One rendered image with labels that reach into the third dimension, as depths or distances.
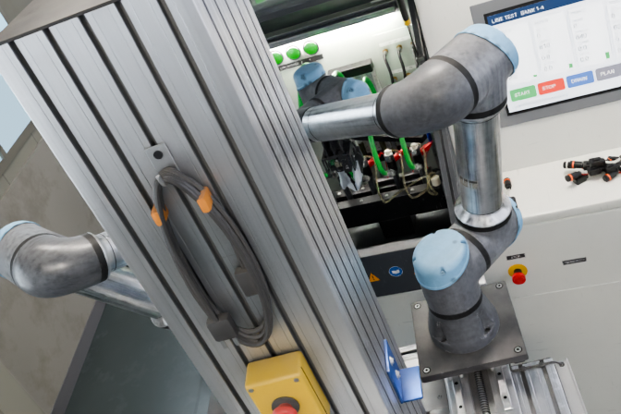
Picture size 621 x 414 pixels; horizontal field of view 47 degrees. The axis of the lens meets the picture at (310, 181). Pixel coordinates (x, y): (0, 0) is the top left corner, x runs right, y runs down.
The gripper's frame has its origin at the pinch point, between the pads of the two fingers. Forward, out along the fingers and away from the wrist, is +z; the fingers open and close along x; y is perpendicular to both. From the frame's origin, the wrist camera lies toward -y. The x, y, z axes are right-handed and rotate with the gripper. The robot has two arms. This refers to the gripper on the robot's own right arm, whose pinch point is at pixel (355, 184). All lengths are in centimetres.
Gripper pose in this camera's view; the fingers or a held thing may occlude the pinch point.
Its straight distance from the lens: 181.4
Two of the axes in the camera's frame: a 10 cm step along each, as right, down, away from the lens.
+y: -1.3, 5.8, -8.0
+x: 9.3, -2.1, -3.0
